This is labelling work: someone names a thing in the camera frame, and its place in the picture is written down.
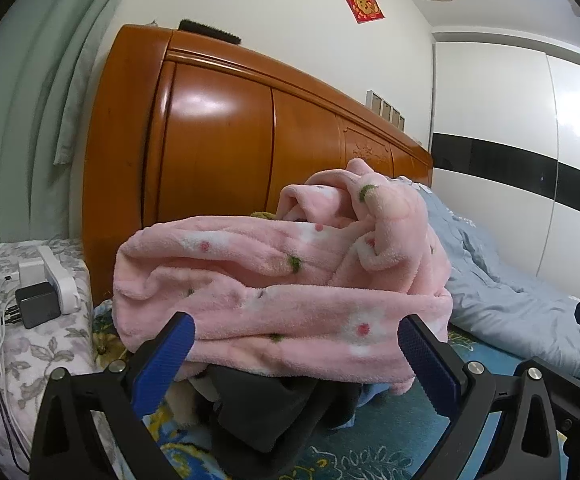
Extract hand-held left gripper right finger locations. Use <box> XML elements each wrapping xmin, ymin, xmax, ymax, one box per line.
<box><xmin>397</xmin><ymin>314</ymin><xmax>580</xmax><ymax>480</ymax></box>

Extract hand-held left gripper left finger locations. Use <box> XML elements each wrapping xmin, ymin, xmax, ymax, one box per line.
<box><xmin>30</xmin><ymin>311</ymin><xmax>196</xmax><ymax>480</ymax></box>

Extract pink floral fleece garment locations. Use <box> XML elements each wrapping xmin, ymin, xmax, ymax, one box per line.
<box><xmin>112</xmin><ymin>157</ymin><xmax>454</xmax><ymax>396</ymax></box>

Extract teal floral bed blanket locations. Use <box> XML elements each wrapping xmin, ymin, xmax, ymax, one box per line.
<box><xmin>92</xmin><ymin>300</ymin><xmax>571</xmax><ymax>480</ymax></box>

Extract light blue floral quilt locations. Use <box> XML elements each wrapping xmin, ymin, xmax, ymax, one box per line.
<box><xmin>395</xmin><ymin>177</ymin><xmax>580</xmax><ymax>386</ymax></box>

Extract dark grey garment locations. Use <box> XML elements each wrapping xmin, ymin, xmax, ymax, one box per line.
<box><xmin>188</xmin><ymin>364</ymin><xmax>371</xmax><ymax>461</ymax></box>

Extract grey floral nightstand cloth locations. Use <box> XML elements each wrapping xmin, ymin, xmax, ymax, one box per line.
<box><xmin>0</xmin><ymin>237</ymin><xmax>116</xmax><ymax>480</ymax></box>

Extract white power strip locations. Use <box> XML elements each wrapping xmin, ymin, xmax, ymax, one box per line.
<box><xmin>19</xmin><ymin>245</ymin><xmax>80</xmax><ymax>316</ymax></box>

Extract black charger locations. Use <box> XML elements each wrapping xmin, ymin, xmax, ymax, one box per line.
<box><xmin>15</xmin><ymin>282</ymin><xmax>62</xmax><ymax>330</ymax></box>

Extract wooden headboard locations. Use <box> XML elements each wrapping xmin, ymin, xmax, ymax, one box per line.
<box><xmin>82</xmin><ymin>24</ymin><xmax>433</xmax><ymax>306</ymax></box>

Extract white wardrobe with black stripe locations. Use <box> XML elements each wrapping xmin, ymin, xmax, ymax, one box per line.
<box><xmin>430</xmin><ymin>30</ymin><xmax>580</xmax><ymax>306</ymax></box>

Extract pale green curtain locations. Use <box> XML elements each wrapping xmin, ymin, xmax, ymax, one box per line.
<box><xmin>0</xmin><ymin>0</ymin><xmax>141</xmax><ymax>248</ymax></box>

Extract black brush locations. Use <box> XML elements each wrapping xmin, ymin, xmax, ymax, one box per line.
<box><xmin>177</xmin><ymin>19</ymin><xmax>242</xmax><ymax>46</ymax></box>

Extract white cable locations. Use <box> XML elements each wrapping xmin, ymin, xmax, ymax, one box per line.
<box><xmin>0</xmin><ymin>275</ymin><xmax>32</xmax><ymax>461</ymax></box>

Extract wall switch panel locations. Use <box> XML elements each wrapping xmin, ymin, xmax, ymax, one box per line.
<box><xmin>366</xmin><ymin>90</ymin><xmax>407</xmax><ymax>128</ymax></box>

